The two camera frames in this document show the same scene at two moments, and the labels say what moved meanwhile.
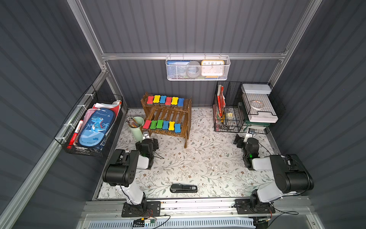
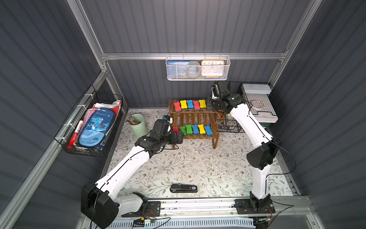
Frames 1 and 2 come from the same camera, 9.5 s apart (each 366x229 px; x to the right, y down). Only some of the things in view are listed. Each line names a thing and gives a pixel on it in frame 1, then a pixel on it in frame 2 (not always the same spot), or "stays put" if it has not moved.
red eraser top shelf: [150, 99] → [177, 106]
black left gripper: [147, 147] → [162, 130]
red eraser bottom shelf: [147, 124] → [176, 129]
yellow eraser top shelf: [175, 100] → [202, 103]
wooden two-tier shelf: [173, 120] → [195, 124]
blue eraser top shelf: [163, 98] → [190, 104]
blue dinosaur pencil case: [96, 128] stays put
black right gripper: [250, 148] → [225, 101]
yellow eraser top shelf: [156, 98] → [183, 103]
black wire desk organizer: [239, 106] stays put
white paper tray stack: [256, 97] stays put
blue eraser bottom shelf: [177, 128] → [208, 130]
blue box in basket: [176, 69] stays put
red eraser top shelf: [168, 101] → [196, 105]
